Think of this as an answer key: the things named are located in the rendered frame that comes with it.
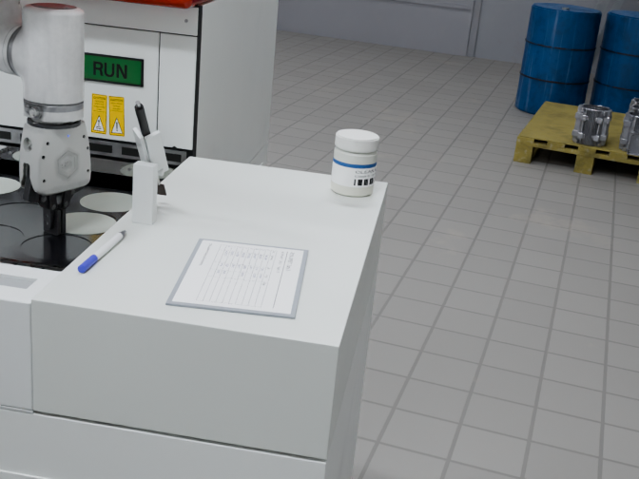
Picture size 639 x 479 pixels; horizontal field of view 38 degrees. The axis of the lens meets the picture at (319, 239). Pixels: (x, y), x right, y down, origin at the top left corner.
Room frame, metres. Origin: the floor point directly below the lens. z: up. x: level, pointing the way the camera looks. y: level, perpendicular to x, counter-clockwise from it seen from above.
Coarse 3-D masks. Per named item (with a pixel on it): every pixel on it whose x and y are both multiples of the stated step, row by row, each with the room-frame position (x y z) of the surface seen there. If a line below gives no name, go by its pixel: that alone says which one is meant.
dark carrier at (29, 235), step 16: (0, 176) 1.53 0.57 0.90; (16, 176) 1.54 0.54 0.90; (16, 192) 1.45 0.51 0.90; (80, 192) 1.49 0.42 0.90; (96, 192) 1.49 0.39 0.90; (128, 192) 1.51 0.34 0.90; (0, 208) 1.37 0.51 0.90; (16, 208) 1.38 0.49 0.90; (32, 208) 1.39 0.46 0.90; (80, 208) 1.40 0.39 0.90; (0, 224) 1.30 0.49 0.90; (16, 224) 1.31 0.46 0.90; (32, 224) 1.31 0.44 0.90; (0, 240) 1.24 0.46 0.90; (16, 240) 1.25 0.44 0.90; (32, 240) 1.25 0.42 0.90; (48, 240) 1.26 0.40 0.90; (64, 240) 1.26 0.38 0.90; (80, 240) 1.27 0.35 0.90; (0, 256) 1.18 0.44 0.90; (16, 256) 1.19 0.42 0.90; (32, 256) 1.20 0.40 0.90; (48, 256) 1.20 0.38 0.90; (64, 256) 1.21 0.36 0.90
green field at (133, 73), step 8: (88, 56) 1.56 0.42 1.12; (96, 56) 1.56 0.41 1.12; (88, 64) 1.56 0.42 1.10; (96, 64) 1.56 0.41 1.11; (104, 64) 1.56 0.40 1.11; (112, 64) 1.56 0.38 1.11; (120, 64) 1.56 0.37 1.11; (128, 64) 1.56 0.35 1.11; (136, 64) 1.55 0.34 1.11; (88, 72) 1.56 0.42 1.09; (96, 72) 1.56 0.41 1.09; (104, 72) 1.56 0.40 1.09; (112, 72) 1.56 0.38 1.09; (120, 72) 1.56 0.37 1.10; (128, 72) 1.56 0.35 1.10; (136, 72) 1.55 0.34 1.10; (112, 80) 1.56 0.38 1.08; (120, 80) 1.56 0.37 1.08; (128, 80) 1.56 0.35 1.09; (136, 80) 1.55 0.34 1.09
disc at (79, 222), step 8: (72, 216) 1.37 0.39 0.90; (80, 216) 1.37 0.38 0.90; (88, 216) 1.37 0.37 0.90; (96, 216) 1.38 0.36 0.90; (104, 216) 1.38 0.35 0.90; (72, 224) 1.33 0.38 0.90; (80, 224) 1.33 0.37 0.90; (88, 224) 1.33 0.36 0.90; (96, 224) 1.34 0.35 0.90; (104, 224) 1.34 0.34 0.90; (112, 224) 1.35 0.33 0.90; (72, 232) 1.30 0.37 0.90; (80, 232) 1.30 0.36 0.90; (88, 232) 1.30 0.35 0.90; (96, 232) 1.31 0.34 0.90; (104, 232) 1.31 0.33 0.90
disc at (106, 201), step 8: (104, 192) 1.50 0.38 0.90; (112, 192) 1.50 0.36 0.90; (80, 200) 1.45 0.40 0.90; (88, 200) 1.45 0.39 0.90; (96, 200) 1.45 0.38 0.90; (104, 200) 1.46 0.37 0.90; (112, 200) 1.46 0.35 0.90; (120, 200) 1.47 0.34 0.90; (128, 200) 1.47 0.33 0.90; (88, 208) 1.41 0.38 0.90; (96, 208) 1.41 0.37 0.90; (104, 208) 1.42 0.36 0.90; (112, 208) 1.42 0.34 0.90; (120, 208) 1.42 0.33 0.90; (128, 208) 1.43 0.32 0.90
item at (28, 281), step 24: (0, 264) 1.02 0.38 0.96; (0, 288) 0.95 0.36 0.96; (24, 288) 0.97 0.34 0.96; (0, 312) 0.93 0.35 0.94; (24, 312) 0.93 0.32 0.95; (0, 336) 0.93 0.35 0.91; (24, 336) 0.93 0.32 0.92; (0, 360) 0.93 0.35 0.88; (24, 360) 0.93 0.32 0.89; (0, 384) 0.93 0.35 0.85; (24, 384) 0.93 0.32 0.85; (24, 408) 0.93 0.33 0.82
